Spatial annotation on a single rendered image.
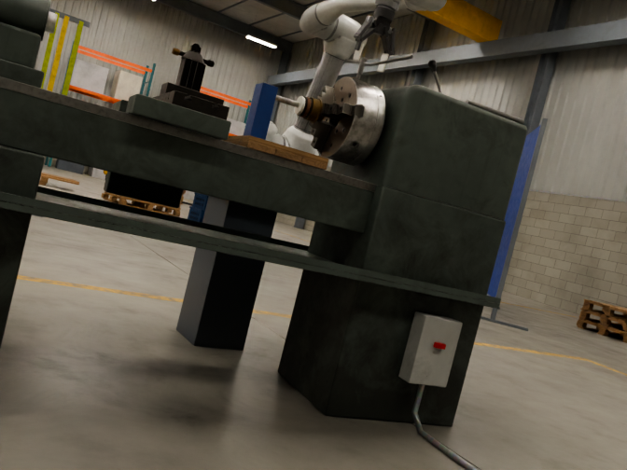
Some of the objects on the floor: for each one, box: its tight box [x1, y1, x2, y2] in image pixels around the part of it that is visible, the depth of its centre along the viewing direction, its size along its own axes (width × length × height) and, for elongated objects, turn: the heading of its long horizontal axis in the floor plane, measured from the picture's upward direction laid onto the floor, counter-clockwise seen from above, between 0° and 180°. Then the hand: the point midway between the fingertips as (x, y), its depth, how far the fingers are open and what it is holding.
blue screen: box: [481, 118, 548, 331], centre depth 897 cm, size 412×80×235 cm, turn 90°
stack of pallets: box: [101, 189, 186, 217], centre depth 1164 cm, size 126×86×73 cm
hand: (369, 63), depth 231 cm, fingers open, 13 cm apart
